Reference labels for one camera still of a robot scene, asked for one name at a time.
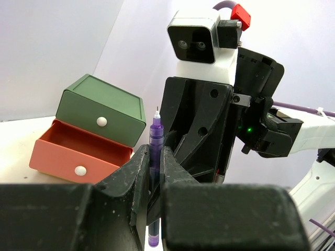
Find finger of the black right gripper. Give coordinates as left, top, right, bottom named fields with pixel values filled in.
left=163, top=112, right=231, bottom=184
left=160, top=77, right=233, bottom=157

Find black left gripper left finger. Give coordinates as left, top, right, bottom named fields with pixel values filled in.
left=1, top=145, right=149, bottom=250

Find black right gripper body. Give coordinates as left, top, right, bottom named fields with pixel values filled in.
left=214, top=47, right=304, bottom=184

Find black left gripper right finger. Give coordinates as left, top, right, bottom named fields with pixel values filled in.
left=160, top=147, right=310, bottom=250

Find purple pen refill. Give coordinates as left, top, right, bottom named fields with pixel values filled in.
left=148, top=107, right=164, bottom=247

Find green drawer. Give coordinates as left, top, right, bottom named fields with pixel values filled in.
left=55, top=74, right=146, bottom=147

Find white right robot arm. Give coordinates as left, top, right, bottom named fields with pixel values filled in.
left=160, top=48, right=334, bottom=250

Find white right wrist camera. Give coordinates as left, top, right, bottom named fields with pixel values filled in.
left=167, top=9, right=238, bottom=86

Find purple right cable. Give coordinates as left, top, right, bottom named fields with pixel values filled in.
left=211, top=0, right=335, bottom=236

